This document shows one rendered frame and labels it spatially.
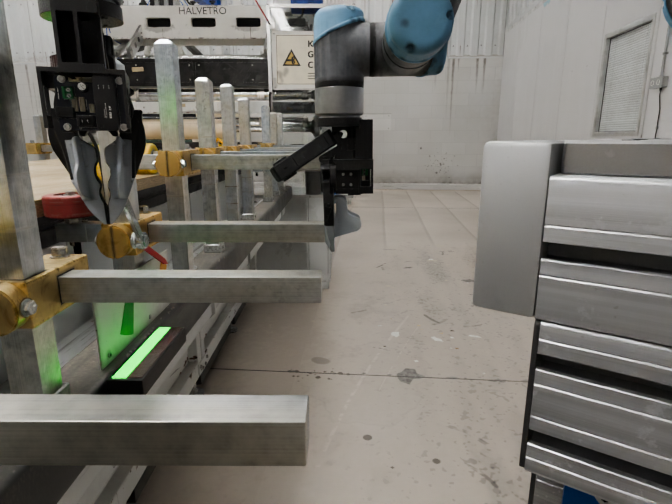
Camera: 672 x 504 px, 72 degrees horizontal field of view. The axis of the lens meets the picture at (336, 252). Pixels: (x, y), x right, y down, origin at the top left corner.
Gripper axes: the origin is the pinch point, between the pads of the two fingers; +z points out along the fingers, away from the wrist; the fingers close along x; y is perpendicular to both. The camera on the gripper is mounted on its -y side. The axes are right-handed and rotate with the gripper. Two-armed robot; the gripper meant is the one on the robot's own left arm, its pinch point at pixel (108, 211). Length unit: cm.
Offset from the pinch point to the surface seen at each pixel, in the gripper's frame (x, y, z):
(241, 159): 21.2, -43.7, -3.4
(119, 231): -0.8, -17.7, 5.5
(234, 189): 26, -91, 8
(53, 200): -10.4, -25.9, 1.6
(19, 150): -7.1, 1.2, -6.6
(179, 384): 5, -99, 75
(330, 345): 75, -145, 92
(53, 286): -6.1, 0.6, 7.8
